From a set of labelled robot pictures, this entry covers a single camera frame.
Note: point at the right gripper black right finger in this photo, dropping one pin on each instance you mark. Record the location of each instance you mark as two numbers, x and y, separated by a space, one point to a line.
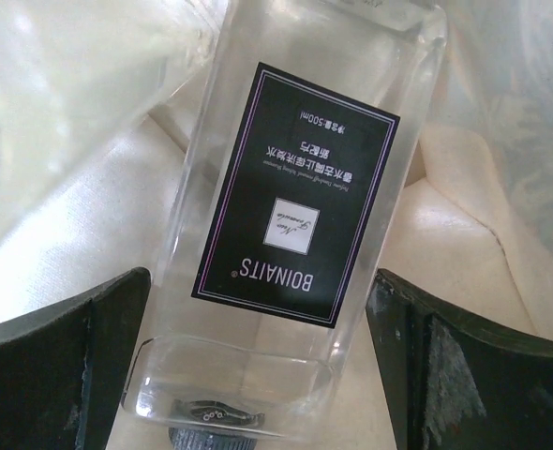
453 379

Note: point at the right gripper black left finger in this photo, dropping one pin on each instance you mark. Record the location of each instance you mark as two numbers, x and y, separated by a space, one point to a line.
63 367

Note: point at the small clear glass bottle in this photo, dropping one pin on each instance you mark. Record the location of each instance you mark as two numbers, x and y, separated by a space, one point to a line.
309 121

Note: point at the cream cylindrical bottle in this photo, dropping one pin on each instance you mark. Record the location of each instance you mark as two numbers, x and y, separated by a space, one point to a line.
72 73

